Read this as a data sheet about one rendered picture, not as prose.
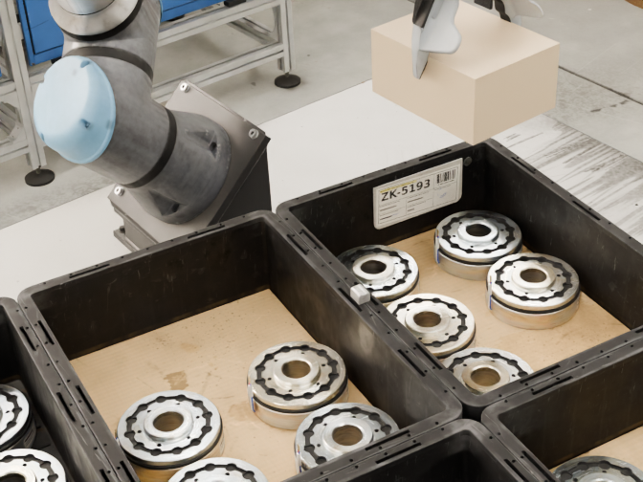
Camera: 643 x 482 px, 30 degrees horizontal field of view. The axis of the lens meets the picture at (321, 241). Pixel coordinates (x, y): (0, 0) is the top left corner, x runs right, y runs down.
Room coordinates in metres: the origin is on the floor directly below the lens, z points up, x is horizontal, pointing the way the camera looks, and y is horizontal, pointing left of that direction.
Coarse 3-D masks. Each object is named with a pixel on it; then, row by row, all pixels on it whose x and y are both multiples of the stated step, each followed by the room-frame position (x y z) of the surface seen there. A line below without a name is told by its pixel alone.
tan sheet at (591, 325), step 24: (408, 240) 1.20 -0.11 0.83; (432, 240) 1.20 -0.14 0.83; (432, 264) 1.15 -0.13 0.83; (432, 288) 1.10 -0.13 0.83; (456, 288) 1.10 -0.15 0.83; (480, 288) 1.10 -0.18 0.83; (480, 312) 1.05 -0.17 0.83; (600, 312) 1.04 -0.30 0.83; (480, 336) 1.01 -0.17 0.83; (504, 336) 1.01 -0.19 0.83; (528, 336) 1.01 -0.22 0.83; (552, 336) 1.00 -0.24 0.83; (576, 336) 1.00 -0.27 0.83; (600, 336) 1.00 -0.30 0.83; (528, 360) 0.97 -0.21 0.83; (552, 360) 0.97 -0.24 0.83
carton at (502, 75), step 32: (384, 32) 1.17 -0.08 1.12; (480, 32) 1.16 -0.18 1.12; (512, 32) 1.16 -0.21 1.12; (384, 64) 1.17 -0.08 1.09; (448, 64) 1.09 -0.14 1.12; (480, 64) 1.09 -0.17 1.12; (512, 64) 1.08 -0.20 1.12; (544, 64) 1.11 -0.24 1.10; (384, 96) 1.17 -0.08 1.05; (416, 96) 1.12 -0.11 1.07; (448, 96) 1.08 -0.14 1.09; (480, 96) 1.06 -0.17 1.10; (512, 96) 1.09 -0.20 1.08; (544, 96) 1.11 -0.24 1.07; (448, 128) 1.08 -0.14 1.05; (480, 128) 1.06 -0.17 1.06
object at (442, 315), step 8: (408, 312) 1.01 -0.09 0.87; (416, 312) 1.01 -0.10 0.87; (424, 312) 1.02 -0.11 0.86; (432, 312) 1.01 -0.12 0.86; (440, 312) 1.01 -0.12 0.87; (408, 320) 1.00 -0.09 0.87; (440, 320) 1.00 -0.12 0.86; (448, 320) 1.00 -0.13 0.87; (408, 328) 0.99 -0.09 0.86; (416, 328) 0.99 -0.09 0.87; (424, 328) 0.98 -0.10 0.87; (432, 328) 0.98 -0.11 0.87; (440, 328) 0.98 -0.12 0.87; (424, 336) 0.98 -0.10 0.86
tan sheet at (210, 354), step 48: (144, 336) 1.04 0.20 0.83; (192, 336) 1.04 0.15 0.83; (240, 336) 1.03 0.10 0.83; (288, 336) 1.03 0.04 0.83; (96, 384) 0.97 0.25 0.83; (144, 384) 0.96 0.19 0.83; (192, 384) 0.96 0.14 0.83; (240, 384) 0.95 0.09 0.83; (240, 432) 0.88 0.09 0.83; (288, 432) 0.88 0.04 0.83
